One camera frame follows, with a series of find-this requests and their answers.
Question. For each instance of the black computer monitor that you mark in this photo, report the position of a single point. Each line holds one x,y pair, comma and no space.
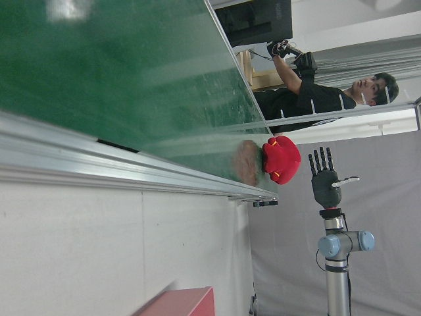
256,19

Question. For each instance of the grey fabric curtain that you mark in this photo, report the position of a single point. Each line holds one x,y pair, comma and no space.
388,204

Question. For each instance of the green conveyor belt aluminium frame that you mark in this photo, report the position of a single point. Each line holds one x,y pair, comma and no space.
98,66

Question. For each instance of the red box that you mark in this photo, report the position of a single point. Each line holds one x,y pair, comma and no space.
187,303

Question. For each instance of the red plush toy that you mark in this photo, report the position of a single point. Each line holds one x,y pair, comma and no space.
283,158

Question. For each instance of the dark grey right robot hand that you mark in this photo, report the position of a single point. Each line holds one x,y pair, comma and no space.
324,184

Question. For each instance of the aluminium profile post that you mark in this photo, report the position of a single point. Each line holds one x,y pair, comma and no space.
378,113

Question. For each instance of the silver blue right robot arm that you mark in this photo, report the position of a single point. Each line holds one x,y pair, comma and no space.
337,289

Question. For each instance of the person in black shirt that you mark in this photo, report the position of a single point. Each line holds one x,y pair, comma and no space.
312,98

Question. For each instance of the pale wooden box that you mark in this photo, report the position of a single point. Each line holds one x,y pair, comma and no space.
260,77

